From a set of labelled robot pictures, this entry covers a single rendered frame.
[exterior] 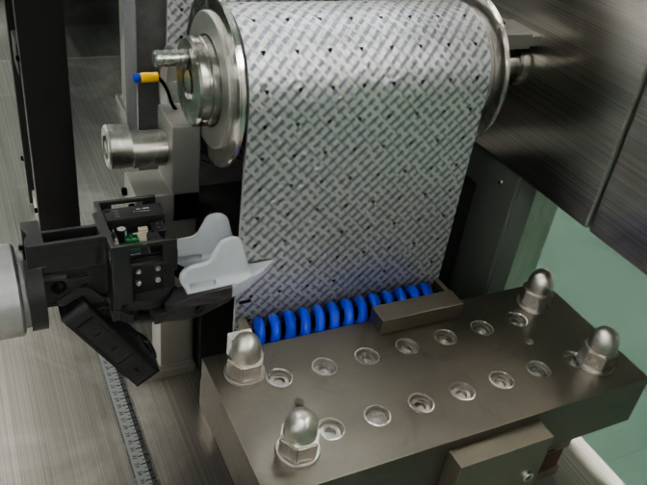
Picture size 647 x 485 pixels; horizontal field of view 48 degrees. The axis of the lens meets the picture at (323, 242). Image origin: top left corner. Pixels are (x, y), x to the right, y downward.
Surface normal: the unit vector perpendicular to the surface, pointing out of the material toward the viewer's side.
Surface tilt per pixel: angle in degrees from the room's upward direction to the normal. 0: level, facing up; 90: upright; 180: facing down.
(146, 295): 0
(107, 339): 88
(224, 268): 90
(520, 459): 90
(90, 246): 90
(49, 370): 0
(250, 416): 0
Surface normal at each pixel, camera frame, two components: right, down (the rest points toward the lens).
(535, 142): -0.90, 0.14
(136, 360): 0.42, 0.52
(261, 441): 0.12, -0.82
